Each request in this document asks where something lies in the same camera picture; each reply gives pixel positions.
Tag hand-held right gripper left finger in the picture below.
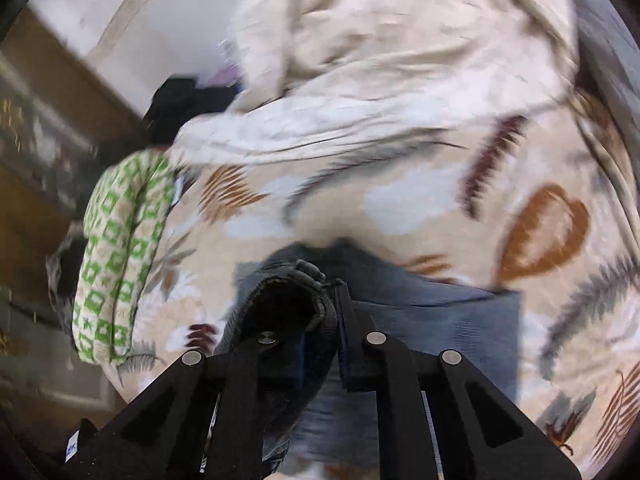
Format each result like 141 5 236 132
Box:
62 331 307 480

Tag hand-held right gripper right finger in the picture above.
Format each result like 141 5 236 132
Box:
334 280 583 480

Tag blue denim pants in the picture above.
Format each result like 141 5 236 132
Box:
215 238 523 471

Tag leaf print fleece blanket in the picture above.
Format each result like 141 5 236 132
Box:
105 85 640 476

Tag green and white patterned cloth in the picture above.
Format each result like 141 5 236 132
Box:
72 150 177 366

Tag dark cloth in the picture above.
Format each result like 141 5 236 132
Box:
143 76 238 147

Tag cream leaf print quilt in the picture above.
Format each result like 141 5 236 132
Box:
170 0 581 171

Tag wooden cabinet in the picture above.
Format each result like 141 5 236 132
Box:
0 5 151 431

